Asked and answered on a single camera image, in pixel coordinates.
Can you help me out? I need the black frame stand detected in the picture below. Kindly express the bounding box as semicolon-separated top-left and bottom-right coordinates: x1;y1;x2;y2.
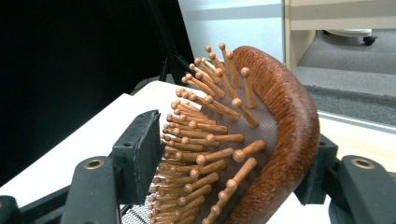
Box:
146;0;200;86

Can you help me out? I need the black curtain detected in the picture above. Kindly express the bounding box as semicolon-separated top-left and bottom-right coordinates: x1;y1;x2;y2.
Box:
0;0;195;188

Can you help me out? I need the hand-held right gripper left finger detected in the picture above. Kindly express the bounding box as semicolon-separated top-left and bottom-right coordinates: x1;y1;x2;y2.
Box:
60;109;166;224

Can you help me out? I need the wooden paddle hairbrush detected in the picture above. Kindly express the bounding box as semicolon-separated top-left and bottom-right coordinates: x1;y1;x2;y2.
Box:
148;42;321;224

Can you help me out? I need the light wooden desk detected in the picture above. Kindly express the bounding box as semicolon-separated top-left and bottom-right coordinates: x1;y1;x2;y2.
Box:
281;0;396;73

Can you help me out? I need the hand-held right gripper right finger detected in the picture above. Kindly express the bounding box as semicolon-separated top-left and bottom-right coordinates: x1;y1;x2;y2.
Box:
293;133;396;224

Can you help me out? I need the office chair base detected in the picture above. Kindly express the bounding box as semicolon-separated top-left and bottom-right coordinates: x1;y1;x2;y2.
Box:
321;28;378;47

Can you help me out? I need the white cabinet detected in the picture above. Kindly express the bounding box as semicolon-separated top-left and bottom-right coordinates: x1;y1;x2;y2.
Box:
177;0;285;64

